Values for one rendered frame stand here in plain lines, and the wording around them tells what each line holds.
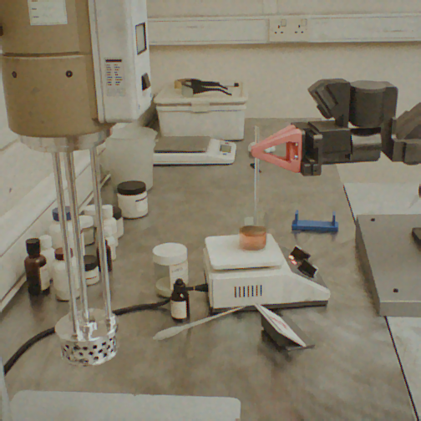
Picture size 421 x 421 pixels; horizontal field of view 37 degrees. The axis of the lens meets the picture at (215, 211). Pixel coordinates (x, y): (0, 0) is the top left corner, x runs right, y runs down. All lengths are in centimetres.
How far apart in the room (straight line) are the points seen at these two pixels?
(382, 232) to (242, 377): 49
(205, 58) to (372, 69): 62
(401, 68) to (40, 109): 201
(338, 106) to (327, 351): 37
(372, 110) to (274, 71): 145
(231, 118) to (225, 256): 110
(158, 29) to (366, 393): 177
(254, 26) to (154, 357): 162
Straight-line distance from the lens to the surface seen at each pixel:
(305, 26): 236
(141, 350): 97
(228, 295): 103
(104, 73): 57
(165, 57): 246
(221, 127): 211
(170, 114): 211
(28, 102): 58
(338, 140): 100
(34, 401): 89
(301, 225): 138
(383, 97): 102
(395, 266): 115
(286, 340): 96
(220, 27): 238
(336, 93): 100
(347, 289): 114
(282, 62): 243
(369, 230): 127
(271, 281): 104
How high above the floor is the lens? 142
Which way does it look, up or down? 21 degrees down
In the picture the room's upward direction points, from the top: 1 degrees counter-clockwise
